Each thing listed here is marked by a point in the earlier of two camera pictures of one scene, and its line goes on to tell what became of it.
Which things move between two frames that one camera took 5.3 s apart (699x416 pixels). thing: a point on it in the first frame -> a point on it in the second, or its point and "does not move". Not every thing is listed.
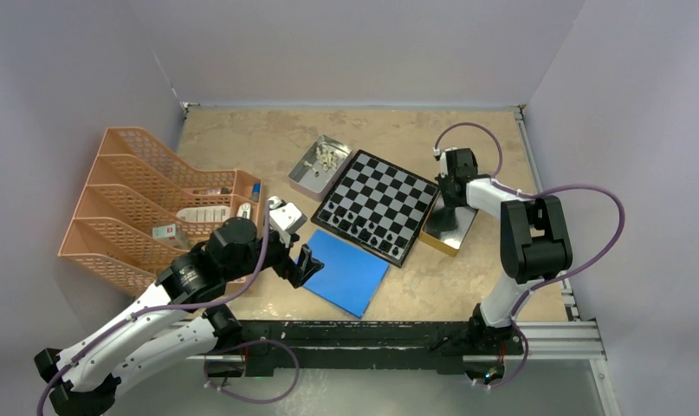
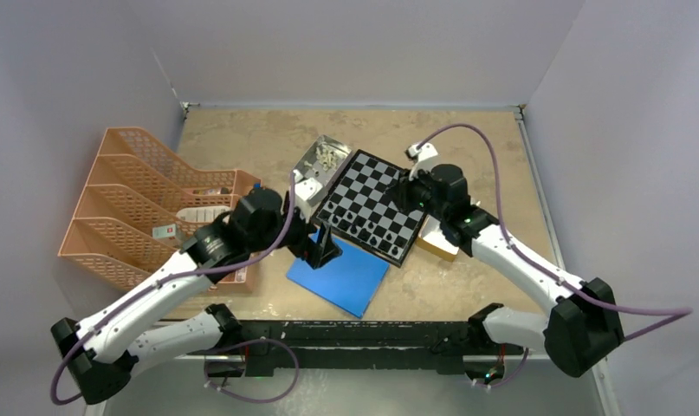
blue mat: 351,276 does not move
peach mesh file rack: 139,211 does not move
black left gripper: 296,272 -> 307,248
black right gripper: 449,202 -> 402,191
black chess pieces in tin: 365,235 does not move
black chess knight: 385,245 does not move
